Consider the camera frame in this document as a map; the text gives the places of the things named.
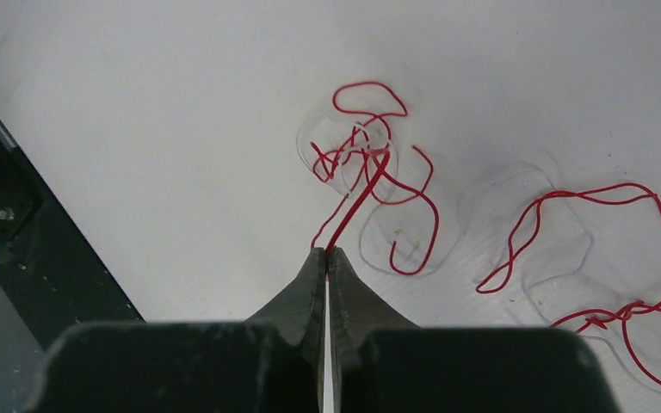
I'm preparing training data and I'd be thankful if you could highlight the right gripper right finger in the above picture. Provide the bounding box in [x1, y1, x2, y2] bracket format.
[327, 247, 419, 412]

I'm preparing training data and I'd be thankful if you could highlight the red thin wire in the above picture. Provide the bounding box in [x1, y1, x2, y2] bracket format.
[310, 80, 661, 397]

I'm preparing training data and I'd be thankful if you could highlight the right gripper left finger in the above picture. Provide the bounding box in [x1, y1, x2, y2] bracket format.
[247, 248, 327, 412]

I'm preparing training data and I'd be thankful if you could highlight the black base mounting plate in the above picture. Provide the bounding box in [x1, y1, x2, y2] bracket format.
[0, 142, 143, 348]

